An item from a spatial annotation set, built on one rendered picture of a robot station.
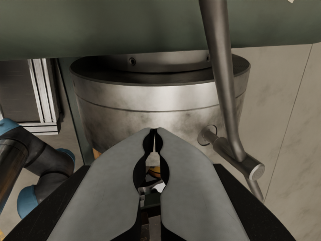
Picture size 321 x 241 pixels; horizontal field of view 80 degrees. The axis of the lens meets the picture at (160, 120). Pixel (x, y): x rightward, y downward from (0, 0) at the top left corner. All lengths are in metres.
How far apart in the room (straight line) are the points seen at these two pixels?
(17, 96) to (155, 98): 1.22
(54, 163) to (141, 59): 0.39
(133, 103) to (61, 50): 0.09
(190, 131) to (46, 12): 0.19
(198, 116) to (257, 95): 1.81
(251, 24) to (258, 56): 1.67
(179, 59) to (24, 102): 1.22
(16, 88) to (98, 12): 1.22
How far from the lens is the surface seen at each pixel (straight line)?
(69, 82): 0.95
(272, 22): 0.26
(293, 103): 2.42
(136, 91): 0.23
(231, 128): 0.18
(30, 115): 1.44
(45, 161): 0.56
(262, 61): 1.96
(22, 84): 1.37
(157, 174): 0.47
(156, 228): 0.89
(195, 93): 0.24
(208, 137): 0.27
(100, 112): 0.28
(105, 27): 0.19
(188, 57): 0.28
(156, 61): 0.27
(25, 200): 0.52
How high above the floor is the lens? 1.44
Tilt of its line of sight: 59 degrees down
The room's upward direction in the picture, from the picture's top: 151 degrees clockwise
